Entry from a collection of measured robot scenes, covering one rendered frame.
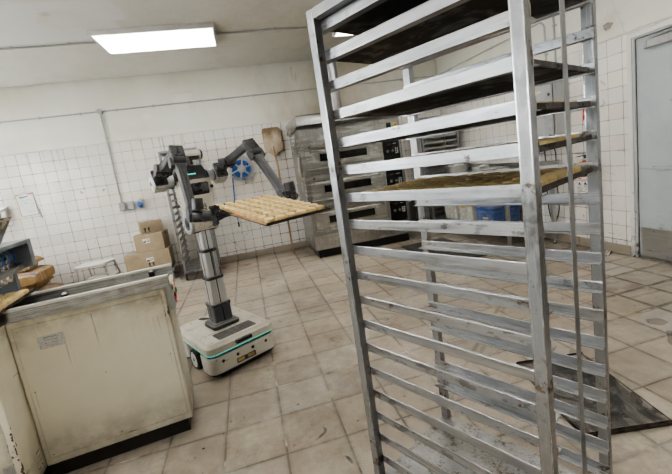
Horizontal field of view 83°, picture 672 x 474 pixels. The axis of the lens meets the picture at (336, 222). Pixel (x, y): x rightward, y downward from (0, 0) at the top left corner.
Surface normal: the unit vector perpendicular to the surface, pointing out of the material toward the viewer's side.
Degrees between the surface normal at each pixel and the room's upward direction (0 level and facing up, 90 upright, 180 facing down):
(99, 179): 90
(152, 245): 93
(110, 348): 90
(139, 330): 90
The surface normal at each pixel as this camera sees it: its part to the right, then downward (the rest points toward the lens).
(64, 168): 0.23, 0.12
